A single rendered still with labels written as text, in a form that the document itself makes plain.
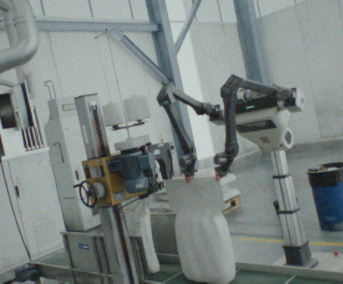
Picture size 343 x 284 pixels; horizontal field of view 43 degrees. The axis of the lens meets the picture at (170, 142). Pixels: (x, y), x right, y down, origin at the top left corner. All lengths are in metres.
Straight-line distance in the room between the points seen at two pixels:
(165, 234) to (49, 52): 4.67
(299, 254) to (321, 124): 8.11
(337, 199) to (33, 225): 3.51
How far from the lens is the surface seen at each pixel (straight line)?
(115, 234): 2.92
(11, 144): 4.96
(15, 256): 5.54
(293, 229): 3.22
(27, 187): 5.58
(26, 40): 5.31
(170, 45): 8.99
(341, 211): 4.84
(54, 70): 7.56
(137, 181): 2.71
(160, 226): 3.71
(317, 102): 11.15
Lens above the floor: 1.49
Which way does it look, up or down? 3 degrees down
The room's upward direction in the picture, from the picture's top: 12 degrees counter-clockwise
